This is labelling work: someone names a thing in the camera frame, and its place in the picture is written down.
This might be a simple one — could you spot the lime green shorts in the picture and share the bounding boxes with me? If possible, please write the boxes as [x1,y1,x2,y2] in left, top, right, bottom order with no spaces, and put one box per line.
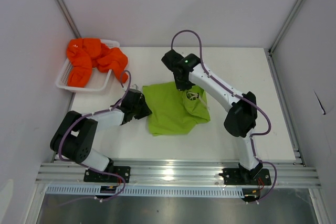
[142,82,211,136]

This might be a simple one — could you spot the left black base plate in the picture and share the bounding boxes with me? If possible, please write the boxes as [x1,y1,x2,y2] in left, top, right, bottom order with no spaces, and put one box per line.
[83,166,131,183]

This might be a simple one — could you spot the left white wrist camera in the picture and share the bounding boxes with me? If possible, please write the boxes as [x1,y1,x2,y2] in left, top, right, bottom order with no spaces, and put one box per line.
[130,84,139,90]

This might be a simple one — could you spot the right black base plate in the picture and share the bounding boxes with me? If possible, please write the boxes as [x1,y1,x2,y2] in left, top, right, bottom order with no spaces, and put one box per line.
[218,168,272,186]

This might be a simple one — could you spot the white slotted cable duct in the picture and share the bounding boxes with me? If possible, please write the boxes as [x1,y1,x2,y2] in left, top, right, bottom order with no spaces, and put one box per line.
[46,184,244,198]

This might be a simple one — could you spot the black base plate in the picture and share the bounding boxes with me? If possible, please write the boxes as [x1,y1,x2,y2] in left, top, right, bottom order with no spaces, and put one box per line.
[83,166,131,183]
[218,168,272,186]

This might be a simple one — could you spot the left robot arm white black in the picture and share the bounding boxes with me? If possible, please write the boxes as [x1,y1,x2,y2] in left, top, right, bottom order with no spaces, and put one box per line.
[50,89,152,182]

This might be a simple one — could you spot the aluminium mounting rail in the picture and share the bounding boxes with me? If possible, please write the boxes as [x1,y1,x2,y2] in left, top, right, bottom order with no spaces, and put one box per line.
[35,159,321,188]

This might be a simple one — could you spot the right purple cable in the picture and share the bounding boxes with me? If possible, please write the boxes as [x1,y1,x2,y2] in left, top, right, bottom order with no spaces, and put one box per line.
[170,29,278,205]

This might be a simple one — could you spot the left aluminium frame post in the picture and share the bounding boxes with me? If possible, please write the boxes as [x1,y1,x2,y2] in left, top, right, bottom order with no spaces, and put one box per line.
[55,0,81,38]

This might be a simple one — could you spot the aluminium frame post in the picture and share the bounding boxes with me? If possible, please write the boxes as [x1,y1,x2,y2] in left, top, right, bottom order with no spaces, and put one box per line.
[55,0,81,38]
[268,0,306,56]

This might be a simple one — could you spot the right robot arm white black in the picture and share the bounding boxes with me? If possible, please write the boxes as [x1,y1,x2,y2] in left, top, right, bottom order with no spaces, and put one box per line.
[162,50,263,184]

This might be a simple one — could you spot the white plastic basket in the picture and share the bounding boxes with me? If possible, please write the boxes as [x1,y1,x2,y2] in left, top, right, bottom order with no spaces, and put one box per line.
[56,38,120,93]

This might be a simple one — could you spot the purple cable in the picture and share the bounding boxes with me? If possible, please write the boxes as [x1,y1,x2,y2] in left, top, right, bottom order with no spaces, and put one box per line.
[170,29,278,205]
[57,70,126,204]

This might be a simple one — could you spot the orange shorts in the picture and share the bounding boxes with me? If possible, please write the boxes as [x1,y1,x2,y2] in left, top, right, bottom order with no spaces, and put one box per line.
[66,38,128,88]

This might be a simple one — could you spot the right aluminium frame post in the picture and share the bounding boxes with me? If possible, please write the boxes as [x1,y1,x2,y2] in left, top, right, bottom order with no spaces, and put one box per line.
[268,0,306,56]

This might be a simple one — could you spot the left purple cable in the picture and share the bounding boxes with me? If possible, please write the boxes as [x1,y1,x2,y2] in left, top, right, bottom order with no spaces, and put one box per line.
[57,70,126,204]

